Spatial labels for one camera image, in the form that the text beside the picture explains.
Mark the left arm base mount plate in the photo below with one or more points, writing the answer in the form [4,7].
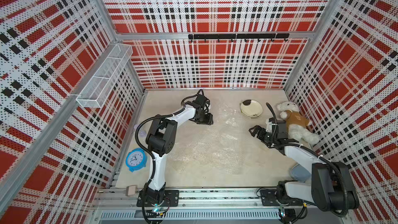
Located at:
[163,198]

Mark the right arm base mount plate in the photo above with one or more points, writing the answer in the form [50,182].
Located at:
[268,197]

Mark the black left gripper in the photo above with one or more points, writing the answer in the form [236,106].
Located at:
[208,120]

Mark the blue alarm clock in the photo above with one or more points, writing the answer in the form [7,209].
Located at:
[136,160]

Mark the cream dinner plate black characters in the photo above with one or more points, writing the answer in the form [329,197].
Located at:
[253,116]

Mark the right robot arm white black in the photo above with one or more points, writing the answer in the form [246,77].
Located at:
[331,188]

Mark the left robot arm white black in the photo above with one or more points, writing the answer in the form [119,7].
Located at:
[160,141]

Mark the cream plate black spot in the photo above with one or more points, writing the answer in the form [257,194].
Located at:
[251,107]

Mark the grey blue zip pouch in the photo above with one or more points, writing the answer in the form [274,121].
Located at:
[299,173]

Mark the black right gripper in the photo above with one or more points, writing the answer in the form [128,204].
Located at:
[261,131]

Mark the white wire mesh shelf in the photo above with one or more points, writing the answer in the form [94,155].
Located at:
[100,85]

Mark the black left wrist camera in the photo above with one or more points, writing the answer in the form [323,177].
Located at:
[201,100]

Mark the black wall hook rail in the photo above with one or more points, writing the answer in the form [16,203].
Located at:
[271,36]

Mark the small beige box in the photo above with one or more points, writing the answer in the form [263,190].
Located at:
[131,190]

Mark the white teddy bear brown shirt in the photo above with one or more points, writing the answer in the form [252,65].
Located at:
[296,123]

